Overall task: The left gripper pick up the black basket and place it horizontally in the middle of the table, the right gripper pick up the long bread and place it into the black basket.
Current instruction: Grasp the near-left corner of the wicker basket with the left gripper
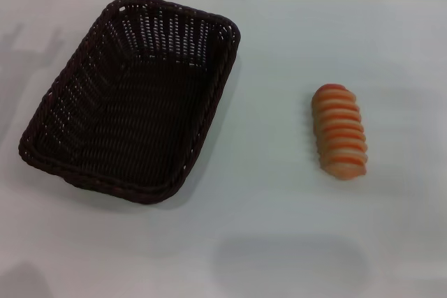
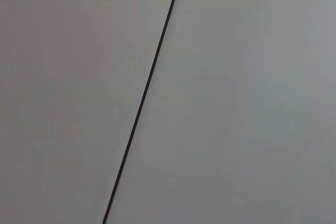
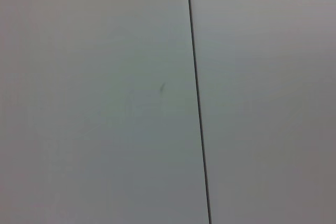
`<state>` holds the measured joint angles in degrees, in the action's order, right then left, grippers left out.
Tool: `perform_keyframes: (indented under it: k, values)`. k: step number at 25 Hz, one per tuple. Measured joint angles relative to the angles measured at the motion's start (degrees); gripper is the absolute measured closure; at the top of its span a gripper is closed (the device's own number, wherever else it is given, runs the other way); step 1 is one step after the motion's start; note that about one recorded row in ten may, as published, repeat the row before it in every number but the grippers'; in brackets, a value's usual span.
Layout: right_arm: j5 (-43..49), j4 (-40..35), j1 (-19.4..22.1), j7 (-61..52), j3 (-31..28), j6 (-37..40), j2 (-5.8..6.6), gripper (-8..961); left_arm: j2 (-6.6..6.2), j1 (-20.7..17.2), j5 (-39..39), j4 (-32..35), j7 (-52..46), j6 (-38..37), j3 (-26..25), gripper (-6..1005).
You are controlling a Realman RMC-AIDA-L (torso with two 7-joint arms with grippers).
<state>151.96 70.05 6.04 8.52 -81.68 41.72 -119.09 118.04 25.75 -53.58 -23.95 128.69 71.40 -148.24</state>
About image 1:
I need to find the black woven wicker basket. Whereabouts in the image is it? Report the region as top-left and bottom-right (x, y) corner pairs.
(17, 0), (242, 204)

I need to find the orange striped spiral bread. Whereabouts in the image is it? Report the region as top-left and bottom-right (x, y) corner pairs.
(311, 83), (369, 182)

